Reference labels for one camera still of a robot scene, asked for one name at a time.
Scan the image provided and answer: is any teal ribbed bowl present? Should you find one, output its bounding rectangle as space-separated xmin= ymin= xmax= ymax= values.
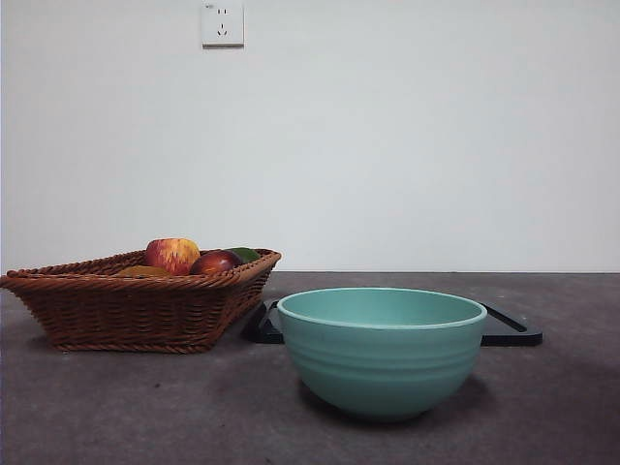
xmin=276 ymin=287 xmax=488 ymax=422

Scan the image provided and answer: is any green fruit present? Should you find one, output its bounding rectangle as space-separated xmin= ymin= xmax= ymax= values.
xmin=226 ymin=247 xmax=262 ymax=265

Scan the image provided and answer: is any dark red round fruit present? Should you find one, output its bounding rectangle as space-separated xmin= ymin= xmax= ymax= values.
xmin=189 ymin=250 xmax=243 ymax=276

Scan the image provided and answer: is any red yellow apple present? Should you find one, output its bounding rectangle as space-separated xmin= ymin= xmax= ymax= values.
xmin=143 ymin=236 xmax=202 ymax=276

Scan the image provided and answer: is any brown wicker basket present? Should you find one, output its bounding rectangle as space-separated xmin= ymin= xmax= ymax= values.
xmin=0 ymin=248 xmax=283 ymax=354

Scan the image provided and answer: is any black rectangular tray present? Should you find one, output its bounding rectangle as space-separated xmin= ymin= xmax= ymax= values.
xmin=240 ymin=298 xmax=543 ymax=347

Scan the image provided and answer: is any white wall socket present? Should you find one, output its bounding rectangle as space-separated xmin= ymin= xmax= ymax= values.
xmin=201 ymin=1 xmax=245 ymax=48

